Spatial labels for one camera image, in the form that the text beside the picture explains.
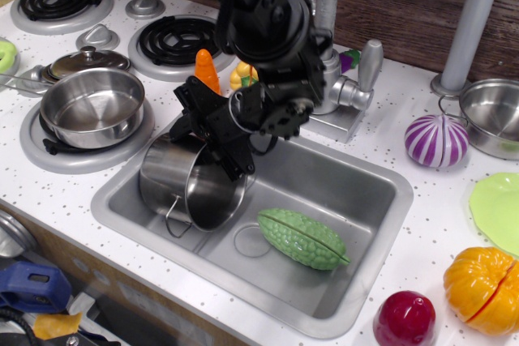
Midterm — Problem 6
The silver sink basin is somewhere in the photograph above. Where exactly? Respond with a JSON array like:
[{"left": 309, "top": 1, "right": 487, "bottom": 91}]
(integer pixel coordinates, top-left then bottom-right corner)
[{"left": 91, "top": 136, "right": 413, "bottom": 339}]

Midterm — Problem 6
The orange carrot toy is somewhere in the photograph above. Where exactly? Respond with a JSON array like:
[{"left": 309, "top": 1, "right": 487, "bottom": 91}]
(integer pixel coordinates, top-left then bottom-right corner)
[{"left": 195, "top": 49, "right": 221, "bottom": 95}]

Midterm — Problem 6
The steel bowl on burner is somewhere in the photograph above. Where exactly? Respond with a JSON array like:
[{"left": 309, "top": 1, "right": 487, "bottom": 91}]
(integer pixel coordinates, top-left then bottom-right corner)
[{"left": 40, "top": 68, "right": 145, "bottom": 149}]

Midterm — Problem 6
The yellow bell pepper toy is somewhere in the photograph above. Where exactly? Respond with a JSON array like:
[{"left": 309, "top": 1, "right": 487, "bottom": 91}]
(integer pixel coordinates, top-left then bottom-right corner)
[{"left": 229, "top": 61, "right": 259, "bottom": 91}]

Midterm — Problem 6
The silver round oven knob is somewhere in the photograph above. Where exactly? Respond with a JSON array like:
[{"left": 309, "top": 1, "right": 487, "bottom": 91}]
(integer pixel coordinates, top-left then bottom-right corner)
[{"left": 1, "top": 211, "right": 38, "bottom": 258}]

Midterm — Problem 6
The stove burner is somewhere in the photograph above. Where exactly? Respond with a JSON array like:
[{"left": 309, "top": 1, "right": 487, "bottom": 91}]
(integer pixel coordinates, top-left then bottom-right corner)
[
  {"left": 19, "top": 100, "right": 155, "bottom": 174},
  {"left": 128, "top": 15, "right": 234, "bottom": 83},
  {"left": 11, "top": 0, "right": 114, "bottom": 36}
]

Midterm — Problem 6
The orange pumpkin toy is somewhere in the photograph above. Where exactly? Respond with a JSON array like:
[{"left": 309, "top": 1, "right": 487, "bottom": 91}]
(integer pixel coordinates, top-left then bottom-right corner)
[{"left": 444, "top": 247, "right": 518, "bottom": 336}]

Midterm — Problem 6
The purple striped onion toy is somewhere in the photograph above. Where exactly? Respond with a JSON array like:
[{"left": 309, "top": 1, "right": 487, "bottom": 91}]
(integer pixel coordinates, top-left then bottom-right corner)
[{"left": 404, "top": 114, "right": 469, "bottom": 168}]

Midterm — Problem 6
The blue clamp tool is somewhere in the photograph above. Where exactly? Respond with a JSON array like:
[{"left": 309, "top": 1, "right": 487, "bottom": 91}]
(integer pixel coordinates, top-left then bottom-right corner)
[{"left": 1, "top": 262, "right": 72, "bottom": 314}]

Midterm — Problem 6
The yellow tape piece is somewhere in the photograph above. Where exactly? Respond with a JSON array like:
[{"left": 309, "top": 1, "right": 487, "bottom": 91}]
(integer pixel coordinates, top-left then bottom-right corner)
[{"left": 32, "top": 313, "right": 83, "bottom": 340}]

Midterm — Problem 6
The silver stove knob upper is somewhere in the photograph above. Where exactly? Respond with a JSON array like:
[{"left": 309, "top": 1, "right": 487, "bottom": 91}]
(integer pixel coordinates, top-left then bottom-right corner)
[{"left": 125, "top": 0, "right": 165, "bottom": 20}]

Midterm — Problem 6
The steel pot lid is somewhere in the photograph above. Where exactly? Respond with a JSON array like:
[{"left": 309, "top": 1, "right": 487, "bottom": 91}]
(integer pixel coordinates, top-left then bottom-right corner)
[{"left": 41, "top": 46, "right": 131, "bottom": 83}]

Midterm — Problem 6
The stainless steel pot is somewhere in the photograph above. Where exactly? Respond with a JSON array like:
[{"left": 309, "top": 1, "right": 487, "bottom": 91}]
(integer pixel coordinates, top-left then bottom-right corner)
[{"left": 139, "top": 134, "right": 247, "bottom": 232}]

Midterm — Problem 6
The light green plate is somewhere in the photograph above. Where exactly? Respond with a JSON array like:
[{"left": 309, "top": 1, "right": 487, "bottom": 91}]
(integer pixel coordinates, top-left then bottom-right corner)
[{"left": 469, "top": 173, "right": 518, "bottom": 257}]

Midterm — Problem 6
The red apple toy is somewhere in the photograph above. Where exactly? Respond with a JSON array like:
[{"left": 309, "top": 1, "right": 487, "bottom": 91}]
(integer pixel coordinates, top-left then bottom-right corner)
[{"left": 372, "top": 291, "right": 436, "bottom": 345}]

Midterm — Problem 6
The purple eggplant toy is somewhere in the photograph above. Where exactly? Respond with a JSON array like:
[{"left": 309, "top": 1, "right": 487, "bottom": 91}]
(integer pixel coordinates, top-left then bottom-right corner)
[{"left": 339, "top": 49, "right": 361, "bottom": 73}]

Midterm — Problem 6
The silver toy faucet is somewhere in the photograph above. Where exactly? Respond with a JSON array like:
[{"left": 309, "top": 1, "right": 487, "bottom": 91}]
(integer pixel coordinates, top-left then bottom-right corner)
[{"left": 305, "top": 0, "right": 384, "bottom": 143}]

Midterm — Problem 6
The silver stove knob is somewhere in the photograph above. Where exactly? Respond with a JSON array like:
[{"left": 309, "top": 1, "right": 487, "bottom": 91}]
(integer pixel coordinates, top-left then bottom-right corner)
[
  {"left": 75, "top": 23, "right": 120, "bottom": 50},
  {"left": 125, "top": 0, "right": 165, "bottom": 20}
]

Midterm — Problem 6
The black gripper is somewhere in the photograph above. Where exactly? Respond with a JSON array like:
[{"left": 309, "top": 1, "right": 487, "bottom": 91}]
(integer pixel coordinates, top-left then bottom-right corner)
[{"left": 169, "top": 75, "right": 256, "bottom": 182}]

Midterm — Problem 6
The green bitter melon toy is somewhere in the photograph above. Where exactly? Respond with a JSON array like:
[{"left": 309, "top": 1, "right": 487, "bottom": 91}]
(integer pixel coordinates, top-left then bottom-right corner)
[{"left": 257, "top": 208, "right": 350, "bottom": 271}]

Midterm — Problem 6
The steel ladle spoon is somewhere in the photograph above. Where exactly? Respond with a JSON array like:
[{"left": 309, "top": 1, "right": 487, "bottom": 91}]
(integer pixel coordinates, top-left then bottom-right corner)
[{"left": 1, "top": 65, "right": 53, "bottom": 98}]

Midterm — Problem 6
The back left stove burner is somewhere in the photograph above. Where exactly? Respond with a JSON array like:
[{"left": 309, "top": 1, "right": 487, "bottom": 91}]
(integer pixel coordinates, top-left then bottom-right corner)
[{"left": 11, "top": 0, "right": 114, "bottom": 36}]

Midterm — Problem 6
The green toy at left edge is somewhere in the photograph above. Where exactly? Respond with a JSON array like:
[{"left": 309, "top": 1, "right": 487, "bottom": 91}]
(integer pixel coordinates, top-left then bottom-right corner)
[{"left": 0, "top": 37, "right": 20, "bottom": 75}]

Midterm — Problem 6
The silver stove knob lower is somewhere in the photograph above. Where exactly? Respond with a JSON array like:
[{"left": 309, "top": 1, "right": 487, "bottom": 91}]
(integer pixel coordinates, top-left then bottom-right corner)
[{"left": 75, "top": 23, "right": 120, "bottom": 50}]

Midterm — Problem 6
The steel bowl at right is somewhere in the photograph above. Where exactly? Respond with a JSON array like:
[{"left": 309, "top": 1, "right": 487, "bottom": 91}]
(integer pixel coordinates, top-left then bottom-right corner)
[{"left": 439, "top": 79, "right": 518, "bottom": 160}]

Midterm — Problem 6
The grey vertical pole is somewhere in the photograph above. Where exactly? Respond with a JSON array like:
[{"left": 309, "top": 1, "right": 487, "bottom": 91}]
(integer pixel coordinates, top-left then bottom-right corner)
[{"left": 430, "top": 0, "right": 494, "bottom": 98}]

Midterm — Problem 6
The back right stove burner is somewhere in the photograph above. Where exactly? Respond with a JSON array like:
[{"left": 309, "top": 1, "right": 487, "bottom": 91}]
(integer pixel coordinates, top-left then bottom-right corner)
[{"left": 128, "top": 15, "right": 234, "bottom": 83}]

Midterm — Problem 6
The front stove burner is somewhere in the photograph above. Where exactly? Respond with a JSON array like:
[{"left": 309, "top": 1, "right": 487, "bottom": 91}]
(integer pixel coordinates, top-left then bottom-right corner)
[{"left": 19, "top": 100, "right": 155, "bottom": 174}]

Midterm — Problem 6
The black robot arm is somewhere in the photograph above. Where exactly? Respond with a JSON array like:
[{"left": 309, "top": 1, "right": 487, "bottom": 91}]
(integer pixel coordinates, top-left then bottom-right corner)
[{"left": 169, "top": 0, "right": 332, "bottom": 181}]

